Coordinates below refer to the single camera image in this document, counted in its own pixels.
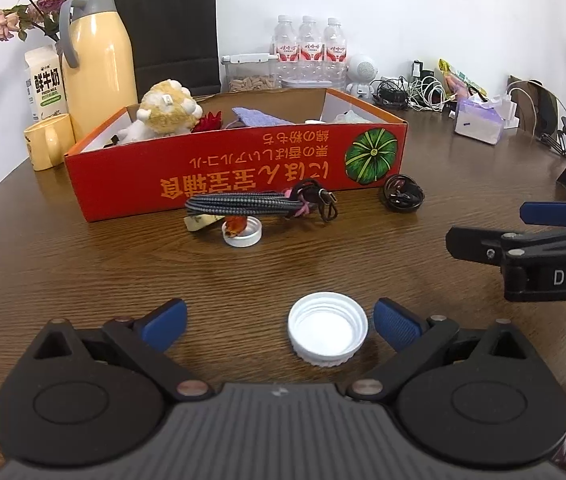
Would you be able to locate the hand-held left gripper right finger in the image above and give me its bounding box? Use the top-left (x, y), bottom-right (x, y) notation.
top-left (347, 297), bottom-right (534, 403)

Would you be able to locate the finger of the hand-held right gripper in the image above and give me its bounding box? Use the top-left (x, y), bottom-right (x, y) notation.
top-left (519, 198), bottom-right (566, 228)
top-left (445, 225), bottom-right (531, 264)

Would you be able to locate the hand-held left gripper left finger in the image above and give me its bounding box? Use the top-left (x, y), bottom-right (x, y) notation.
top-left (32, 298), bottom-right (214, 402)

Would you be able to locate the large white bottle cap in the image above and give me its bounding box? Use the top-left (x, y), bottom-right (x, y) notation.
top-left (287, 292), bottom-right (369, 367)

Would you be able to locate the grey braided cable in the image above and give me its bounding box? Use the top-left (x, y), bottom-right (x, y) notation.
top-left (184, 180), bottom-right (340, 223)

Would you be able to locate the red cardboard box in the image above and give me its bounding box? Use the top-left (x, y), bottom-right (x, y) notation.
top-left (63, 87), bottom-right (409, 223)

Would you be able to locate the white plush toy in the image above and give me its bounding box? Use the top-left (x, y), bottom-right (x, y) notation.
top-left (116, 110), bottom-right (156, 146)

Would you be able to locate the red artificial rose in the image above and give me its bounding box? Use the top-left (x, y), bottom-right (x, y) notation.
top-left (192, 110), bottom-right (226, 133)

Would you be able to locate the yellow plush toy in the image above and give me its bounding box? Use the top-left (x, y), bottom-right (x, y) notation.
top-left (136, 78), bottom-right (204, 136)

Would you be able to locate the lavender cloth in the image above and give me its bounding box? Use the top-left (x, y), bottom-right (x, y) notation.
top-left (230, 106), bottom-right (296, 128)

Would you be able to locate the black phone stand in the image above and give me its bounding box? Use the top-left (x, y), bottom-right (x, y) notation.
top-left (538, 115), bottom-right (566, 158)

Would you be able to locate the tan wrapped cube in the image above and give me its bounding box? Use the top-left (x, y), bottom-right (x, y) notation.
top-left (185, 214), bottom-right (226, 232)

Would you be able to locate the brown cardboard piece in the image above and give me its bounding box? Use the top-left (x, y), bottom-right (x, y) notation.
top-left (507, 76), bottom-right (561, 136)

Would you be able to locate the white charger plug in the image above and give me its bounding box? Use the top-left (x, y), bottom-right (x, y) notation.
top-left (498, 92), bottom-right (520, 130)

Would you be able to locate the small white bottle cap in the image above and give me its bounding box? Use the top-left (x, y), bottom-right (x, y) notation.
top-left (221, 217), bottom-right (264, 248)

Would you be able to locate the purple tissue pack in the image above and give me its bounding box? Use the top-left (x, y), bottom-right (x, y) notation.
top-left (454, 96), bottom-right (506, 146)

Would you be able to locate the yellow green snack packet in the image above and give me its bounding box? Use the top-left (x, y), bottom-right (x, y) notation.
top-left (437, 58), bottom-right (488, 103)

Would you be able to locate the black charger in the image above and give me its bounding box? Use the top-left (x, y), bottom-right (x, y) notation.
top-left (410, 60), bottom-right (436, 81)

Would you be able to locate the white round robot speaker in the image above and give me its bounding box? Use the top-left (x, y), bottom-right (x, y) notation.
top-left (345, 53), bottom-right (380, 98)

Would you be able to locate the yellow mug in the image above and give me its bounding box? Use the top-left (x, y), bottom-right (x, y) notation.
top-left (23, 112), bottom-right (76, 172)

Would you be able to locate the clear plastic box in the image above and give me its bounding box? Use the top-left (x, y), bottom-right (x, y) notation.
top-left (280, 62), bottom-right (349, 90)

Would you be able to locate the water bottle red label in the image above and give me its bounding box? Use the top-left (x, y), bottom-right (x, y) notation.
top-left (298, 16), bottom-right (325, 63)
top-left (274, 15), bottom-right (298, 62)
top-left (323, 18), bottom-right (348, 64)

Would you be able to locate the clear container of seeds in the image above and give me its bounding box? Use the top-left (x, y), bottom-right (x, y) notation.
top-left (221, 52), bottom-right (280, 93)

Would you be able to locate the yellow thermos jug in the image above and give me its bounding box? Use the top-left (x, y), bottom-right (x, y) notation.
top-left (60, 0), bottom-right (139, 141)

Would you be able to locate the white milk carton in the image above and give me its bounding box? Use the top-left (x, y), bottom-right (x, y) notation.
top-left (24, 46), bottom-right (69, 122)

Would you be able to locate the black paper bag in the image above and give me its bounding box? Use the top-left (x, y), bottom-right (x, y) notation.
top-left (113, 0), bottom-right (221, 98)

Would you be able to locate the black coiled cable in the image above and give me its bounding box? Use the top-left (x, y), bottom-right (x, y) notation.
top-left (382, 173), bottom-right (426, 212)

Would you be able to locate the tangle of charging cables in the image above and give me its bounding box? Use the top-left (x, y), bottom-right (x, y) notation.
top-left (370, 75), bottom-right (456, 113)

